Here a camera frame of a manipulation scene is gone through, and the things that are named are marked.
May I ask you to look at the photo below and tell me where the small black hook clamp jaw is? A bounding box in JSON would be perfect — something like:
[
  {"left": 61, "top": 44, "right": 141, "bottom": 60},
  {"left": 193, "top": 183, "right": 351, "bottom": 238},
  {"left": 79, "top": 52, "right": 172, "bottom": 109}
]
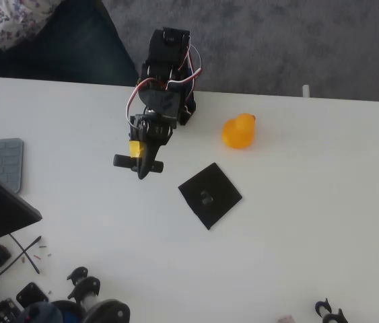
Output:
[{"left": 67, "top": 266, "right": 89, "bottom": 287}]

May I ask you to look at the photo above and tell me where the black electronics board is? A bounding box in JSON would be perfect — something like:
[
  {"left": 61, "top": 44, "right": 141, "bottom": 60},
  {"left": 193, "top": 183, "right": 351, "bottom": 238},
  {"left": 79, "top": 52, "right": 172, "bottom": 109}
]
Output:
[{"left": 0, "top": 297, "right": 21, "bottom": 323}]

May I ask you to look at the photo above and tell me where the black stick camera yellow tape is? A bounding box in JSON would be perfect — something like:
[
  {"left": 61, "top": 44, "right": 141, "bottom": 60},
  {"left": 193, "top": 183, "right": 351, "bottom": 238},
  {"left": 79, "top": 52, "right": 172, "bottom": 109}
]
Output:
[{"left": 112, "top": 141, "right": 165, "bottom": 174}]

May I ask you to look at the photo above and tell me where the black clamp body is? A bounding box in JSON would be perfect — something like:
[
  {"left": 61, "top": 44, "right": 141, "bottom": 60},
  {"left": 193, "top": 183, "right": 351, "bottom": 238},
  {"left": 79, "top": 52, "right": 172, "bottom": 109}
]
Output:
[{"left": 323, "top": 308, "right": 349, "bottom": 323}]

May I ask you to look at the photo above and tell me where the yellow rubber duck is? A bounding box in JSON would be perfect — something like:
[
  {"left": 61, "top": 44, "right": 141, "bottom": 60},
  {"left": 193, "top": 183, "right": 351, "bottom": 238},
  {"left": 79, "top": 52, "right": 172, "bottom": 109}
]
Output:
[{"left": 221, "top": 113, "right": 256, "bottom": 150}]

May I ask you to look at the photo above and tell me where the seated person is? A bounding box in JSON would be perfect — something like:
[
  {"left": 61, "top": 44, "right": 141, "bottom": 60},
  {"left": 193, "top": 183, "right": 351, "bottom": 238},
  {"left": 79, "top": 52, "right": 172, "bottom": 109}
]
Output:
[{"left": 0, "top": 0, "right": 139, "bottom": 87}]

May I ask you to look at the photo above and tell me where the black round clamp pad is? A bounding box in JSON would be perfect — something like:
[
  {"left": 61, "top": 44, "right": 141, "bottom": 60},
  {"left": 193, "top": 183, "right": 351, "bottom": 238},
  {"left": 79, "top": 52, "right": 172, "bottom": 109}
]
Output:
[{"left": 86, "top": 299, "right": 131, "bottom": 323}]

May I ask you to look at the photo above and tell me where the thin black cable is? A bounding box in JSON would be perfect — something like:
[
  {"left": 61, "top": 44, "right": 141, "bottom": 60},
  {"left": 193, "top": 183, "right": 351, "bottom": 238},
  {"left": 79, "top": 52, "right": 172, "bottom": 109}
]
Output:
[
  {"left": 8, "top": 233, "right": 41, "bottom": 275},
  {"left": 0, "top": 236, "right": 42, "bottom": 292}
]

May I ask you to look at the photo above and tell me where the black square pad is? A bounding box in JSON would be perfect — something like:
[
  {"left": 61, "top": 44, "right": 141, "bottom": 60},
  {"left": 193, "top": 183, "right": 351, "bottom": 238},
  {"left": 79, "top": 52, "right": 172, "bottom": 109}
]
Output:
[{"left": 178, "top": 162, "right": 243, "bottom": 231}]

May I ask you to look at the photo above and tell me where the large black hook clamp jaw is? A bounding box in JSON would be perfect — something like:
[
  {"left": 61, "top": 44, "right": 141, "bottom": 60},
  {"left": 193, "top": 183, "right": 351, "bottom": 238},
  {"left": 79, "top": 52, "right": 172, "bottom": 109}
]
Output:
[{"left": 67, "top": 276, "right": 102, "bottom": 303}]

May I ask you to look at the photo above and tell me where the dark round cap red dot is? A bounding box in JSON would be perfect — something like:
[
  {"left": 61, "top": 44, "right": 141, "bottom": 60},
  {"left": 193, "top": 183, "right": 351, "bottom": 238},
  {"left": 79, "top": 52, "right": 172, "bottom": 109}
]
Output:
[{"left": 17, "top": 301, "right": 64, "bottom": 323}]

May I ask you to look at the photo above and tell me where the black plate with holes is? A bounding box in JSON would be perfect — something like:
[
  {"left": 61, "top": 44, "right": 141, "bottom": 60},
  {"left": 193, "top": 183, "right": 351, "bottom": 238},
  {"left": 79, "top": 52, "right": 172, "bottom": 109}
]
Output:
[{"left": 15, "top": 281, "right": 49, "bottom": 309}]

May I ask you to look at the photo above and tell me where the white red servo cable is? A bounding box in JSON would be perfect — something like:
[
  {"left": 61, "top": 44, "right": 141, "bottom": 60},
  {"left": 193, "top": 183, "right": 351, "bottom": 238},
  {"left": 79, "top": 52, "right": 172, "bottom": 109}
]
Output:
[
  {"left": 123, "top": 77, "right": 159, "bottom": 126},
  {"left": 165, "top": 42, "right": 204, "bottom": 92}
]

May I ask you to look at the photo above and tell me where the white floral shirt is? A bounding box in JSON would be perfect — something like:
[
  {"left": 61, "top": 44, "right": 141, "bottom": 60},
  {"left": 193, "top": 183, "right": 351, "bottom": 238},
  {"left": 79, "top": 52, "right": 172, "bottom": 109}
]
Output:
[{"left": 0, "top": 0, "right": 61, "bottom": 52}]

